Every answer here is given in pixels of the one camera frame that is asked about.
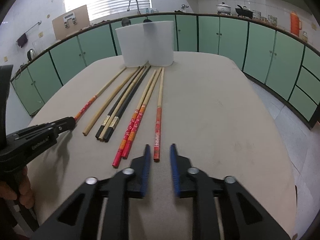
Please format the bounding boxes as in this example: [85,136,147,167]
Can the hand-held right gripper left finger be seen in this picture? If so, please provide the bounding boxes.
[32,144,152,240]

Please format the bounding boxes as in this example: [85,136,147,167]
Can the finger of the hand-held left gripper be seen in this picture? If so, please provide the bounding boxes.
[54,122,76,137]
[46,116,76,128]

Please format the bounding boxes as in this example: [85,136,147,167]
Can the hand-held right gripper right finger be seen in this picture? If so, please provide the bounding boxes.
[170,143,292,240]

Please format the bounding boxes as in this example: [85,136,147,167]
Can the red floral wooden chopstick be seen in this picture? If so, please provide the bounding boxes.
[112,69,157,168]
[121,67,162,159]

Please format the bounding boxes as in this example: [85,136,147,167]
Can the red white-print wooden chopstick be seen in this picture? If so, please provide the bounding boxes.
[153,67,165,162]

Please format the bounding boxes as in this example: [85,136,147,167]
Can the plain wooden chopstick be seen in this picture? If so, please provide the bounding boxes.
[83,66,140,136]

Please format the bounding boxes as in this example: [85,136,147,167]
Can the red patterned wooden chopstick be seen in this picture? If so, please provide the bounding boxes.
[74,67,127,121]

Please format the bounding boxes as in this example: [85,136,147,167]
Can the white plastic utensil holder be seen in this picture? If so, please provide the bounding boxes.
[115,20,174,68]

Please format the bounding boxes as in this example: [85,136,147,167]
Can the person's left hand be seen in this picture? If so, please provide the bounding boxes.
[0,167,35,209]

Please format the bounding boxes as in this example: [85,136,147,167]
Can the tan chopstick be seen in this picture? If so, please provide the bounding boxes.
[99,66,148,141]

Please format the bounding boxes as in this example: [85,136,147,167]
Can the dark hanging towel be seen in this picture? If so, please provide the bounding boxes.
[16,33,29,48]

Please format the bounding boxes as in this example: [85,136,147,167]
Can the brown cardboard box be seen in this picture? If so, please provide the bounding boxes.
[52,4,91,41]

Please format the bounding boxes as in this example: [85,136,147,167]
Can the metal towel bar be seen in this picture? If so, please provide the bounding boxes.
[17,21,42,42]

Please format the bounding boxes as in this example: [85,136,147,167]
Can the metal kitchen faucet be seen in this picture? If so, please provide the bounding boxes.
[126,0,141,15]

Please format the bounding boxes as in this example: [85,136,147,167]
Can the green lower kitchen cabinets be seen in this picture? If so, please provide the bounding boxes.
[10,13,320,131]

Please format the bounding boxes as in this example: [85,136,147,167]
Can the white lidded pot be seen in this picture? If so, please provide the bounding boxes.
[216,2,232,15]

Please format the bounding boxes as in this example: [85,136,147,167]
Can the black wok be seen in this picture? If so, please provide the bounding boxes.
[235,4,254,18]

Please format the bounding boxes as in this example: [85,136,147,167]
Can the orange thermos flask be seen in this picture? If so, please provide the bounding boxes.
[290,10,303,36]

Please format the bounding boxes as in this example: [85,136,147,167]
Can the kettle power cable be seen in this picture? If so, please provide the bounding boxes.
[13,65,28,81]

